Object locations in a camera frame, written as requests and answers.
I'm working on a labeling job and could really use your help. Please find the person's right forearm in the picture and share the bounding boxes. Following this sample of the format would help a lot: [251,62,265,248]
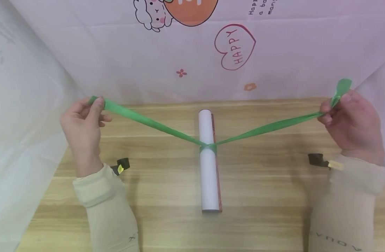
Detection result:
[308,155,385,252]

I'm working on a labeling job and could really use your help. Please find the black wrist band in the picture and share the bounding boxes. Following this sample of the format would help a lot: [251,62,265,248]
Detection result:
[308,153,344,171]
[111,158,131,176]

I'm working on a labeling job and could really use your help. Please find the person's left hand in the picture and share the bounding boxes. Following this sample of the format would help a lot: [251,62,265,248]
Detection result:
[60,97,113,178]

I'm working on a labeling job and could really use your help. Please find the green ribbon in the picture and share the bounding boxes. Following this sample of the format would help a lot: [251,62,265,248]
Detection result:
[88,78,353,156]

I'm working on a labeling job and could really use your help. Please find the person's left forearm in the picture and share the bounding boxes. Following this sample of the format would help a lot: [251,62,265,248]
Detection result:
[73,163,140,252]

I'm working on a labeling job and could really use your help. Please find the rolled white paper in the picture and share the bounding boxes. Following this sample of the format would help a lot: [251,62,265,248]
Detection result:
[198,109,223,213]

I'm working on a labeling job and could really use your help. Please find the person's right hand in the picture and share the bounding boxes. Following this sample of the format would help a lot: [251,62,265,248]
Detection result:
[317,90,385,166]

